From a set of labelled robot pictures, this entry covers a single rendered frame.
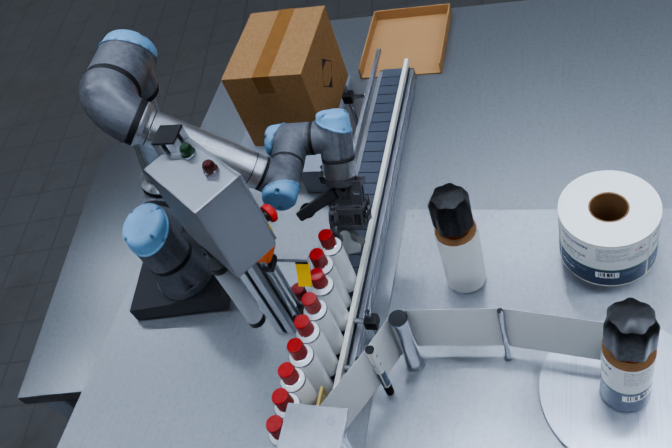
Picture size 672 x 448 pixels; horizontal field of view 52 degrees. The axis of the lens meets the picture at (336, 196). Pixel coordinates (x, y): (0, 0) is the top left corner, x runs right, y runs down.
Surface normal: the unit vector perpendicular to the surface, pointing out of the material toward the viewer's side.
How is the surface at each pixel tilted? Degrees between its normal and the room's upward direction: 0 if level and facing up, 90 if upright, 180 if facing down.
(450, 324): 90
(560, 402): 0
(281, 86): 90
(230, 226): 90
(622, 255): 90
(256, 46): 0
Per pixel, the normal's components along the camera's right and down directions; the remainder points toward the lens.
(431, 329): -0.14, 0.77
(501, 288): -0.26, -0.63
